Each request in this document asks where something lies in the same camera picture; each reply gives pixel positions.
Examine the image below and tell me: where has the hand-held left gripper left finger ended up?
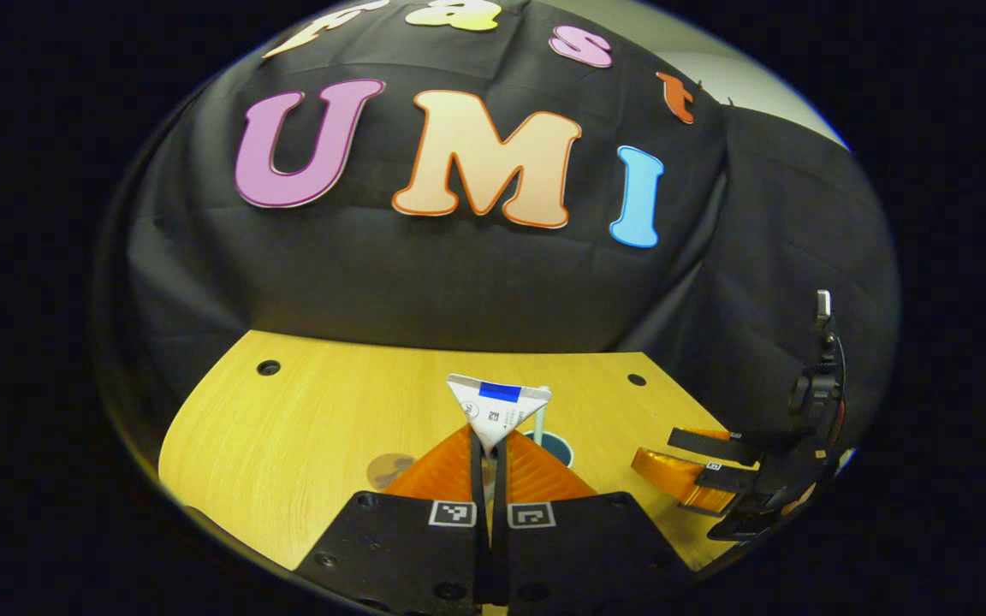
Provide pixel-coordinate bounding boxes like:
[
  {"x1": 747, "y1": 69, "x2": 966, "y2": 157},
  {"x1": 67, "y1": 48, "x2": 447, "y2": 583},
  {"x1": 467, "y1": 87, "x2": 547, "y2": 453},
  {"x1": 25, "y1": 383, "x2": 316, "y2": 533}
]
[{"x1": 294, "y1": 423, "x2": 490, "y2": 613}]

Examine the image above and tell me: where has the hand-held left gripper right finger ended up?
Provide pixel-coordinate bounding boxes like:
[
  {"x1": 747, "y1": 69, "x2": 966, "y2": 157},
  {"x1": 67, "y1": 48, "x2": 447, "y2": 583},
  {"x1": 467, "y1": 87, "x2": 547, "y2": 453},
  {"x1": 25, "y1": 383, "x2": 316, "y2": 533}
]
[{"x1": 493, "y1": 428, "x2": 696, "y2": 613}]

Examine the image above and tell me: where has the blue cup with wooden handle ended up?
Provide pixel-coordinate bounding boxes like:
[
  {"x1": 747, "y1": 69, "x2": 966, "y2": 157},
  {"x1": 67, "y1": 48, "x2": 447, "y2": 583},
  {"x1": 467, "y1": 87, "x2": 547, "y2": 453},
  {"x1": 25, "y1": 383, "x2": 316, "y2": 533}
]
[{"x1": 520, "y1": 430, "x2": 575, "y2": 469}]

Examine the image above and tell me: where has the white toothpaste tube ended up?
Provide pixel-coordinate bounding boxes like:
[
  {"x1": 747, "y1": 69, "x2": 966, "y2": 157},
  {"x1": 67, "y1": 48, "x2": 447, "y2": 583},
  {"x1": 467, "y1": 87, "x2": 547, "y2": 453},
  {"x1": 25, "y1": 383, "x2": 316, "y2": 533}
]
[{"x1": 446, "y1": 374, "x2": 552, "y2": 454}]

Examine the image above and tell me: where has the round wooden coaster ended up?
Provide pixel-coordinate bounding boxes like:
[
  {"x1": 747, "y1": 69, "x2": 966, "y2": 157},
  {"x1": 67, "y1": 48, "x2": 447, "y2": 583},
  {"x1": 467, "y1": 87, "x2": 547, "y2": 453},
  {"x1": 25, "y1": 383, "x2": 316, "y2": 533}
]
[{"x1": 366, "y1": 453, "x2": 417, "y2": 491}]

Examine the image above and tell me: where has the wooden desktop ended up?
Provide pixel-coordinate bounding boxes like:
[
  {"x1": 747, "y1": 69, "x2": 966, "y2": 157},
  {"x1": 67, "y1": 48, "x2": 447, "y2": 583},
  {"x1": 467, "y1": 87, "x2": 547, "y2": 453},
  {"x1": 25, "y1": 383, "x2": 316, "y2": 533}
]
[{"x1": 157, "y1": 330, "x2": 738, "y2": 572}]

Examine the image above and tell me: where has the black backdrop cloth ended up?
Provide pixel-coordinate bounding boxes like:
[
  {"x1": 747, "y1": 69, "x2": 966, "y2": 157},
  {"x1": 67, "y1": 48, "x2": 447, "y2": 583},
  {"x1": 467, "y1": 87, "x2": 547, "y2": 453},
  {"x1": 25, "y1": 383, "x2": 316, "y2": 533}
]
[{"x1": 95, "y1": 0, "x2": 900, "y2": 480}]

